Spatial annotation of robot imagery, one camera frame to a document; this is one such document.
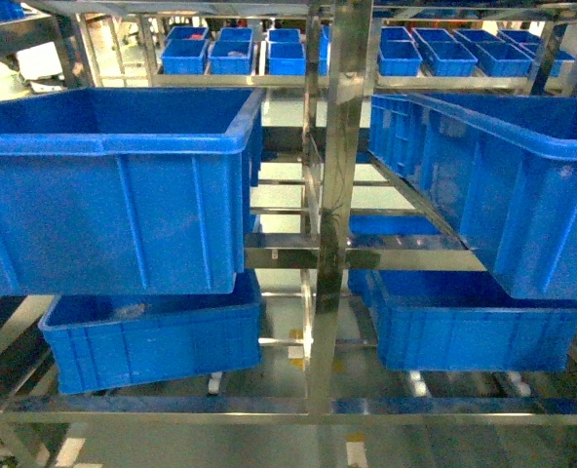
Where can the large blue bin lower right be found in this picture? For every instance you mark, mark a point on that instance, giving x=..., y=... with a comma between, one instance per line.
x=462, y=321

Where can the large blue bin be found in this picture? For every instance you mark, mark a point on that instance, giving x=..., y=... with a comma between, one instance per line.
x=103, y=342
x=462, y=321
x=502, y=172
x=126, y=190

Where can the large blue bin upper left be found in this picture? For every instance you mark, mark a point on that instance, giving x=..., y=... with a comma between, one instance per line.
x=126, y=190

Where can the steel shelf rack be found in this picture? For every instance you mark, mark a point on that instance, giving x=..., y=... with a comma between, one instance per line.
x=31, y=428

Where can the large blue bin lower left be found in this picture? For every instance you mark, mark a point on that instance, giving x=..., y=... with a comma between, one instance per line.
x=103, y=342

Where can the large blue bin upper right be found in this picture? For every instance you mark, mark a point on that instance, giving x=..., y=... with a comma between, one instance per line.
x=502, y=172

